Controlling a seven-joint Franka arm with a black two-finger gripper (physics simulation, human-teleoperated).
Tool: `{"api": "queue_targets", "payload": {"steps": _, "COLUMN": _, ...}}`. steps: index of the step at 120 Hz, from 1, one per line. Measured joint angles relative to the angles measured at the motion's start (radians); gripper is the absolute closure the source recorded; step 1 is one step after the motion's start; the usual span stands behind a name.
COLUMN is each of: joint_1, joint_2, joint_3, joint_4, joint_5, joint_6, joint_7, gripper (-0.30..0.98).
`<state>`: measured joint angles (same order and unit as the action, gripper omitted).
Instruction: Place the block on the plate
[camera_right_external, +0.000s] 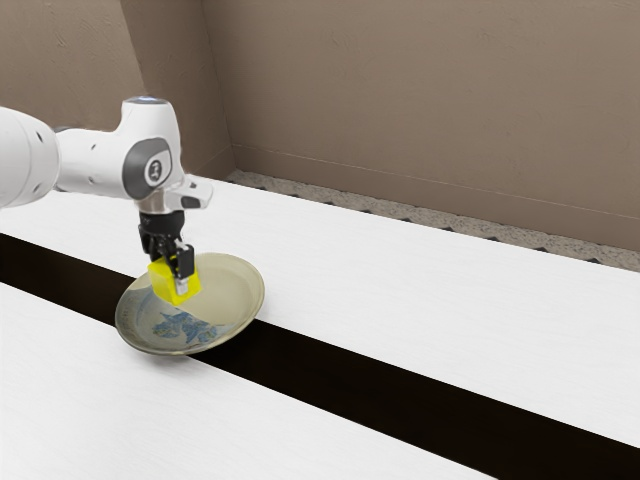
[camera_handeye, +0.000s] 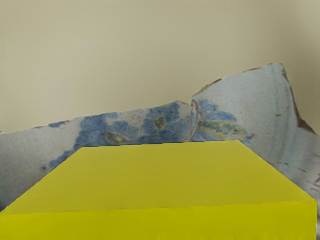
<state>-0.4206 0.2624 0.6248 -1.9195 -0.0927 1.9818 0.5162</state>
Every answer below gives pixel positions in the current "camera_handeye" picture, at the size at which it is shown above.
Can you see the yellow block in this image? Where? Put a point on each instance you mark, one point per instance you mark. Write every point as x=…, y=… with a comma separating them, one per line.
x=160, y=190

